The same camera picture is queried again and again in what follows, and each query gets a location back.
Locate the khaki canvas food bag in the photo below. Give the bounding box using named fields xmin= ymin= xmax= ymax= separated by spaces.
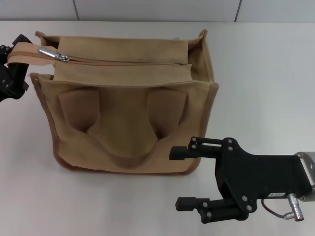
xmin=6 ymin=29 xmax=220 ymax=175

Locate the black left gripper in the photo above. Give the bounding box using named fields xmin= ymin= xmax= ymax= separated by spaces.
xmin=0 ymin=33 xmax=32 ymax=101

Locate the right gripper cable with plugs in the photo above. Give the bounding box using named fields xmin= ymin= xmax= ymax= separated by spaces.
xmin=260 ymin=193 xmax=306 ymax=223

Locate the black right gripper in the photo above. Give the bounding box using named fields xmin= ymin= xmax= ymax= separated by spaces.
xmin=169 ymin=136 xmax=314 ymax=225

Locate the silver metal zipper pull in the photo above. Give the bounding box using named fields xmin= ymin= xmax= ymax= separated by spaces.
xmin=38 ymin=47 xmax=69 ymax=62

